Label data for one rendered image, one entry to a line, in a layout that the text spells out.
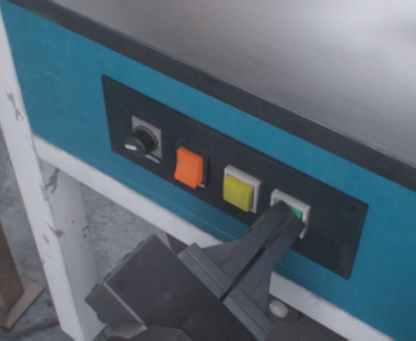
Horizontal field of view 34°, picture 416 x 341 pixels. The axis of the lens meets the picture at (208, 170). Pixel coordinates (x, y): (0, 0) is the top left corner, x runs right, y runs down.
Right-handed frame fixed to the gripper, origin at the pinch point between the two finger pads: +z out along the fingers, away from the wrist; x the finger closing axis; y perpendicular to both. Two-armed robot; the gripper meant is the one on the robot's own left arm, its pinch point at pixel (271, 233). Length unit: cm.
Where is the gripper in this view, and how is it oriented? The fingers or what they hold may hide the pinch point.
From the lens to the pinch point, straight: 51.3
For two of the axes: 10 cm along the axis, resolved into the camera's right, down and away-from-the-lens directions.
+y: -4.1, 3.8, 8.3
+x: 6.9, 7.2, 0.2
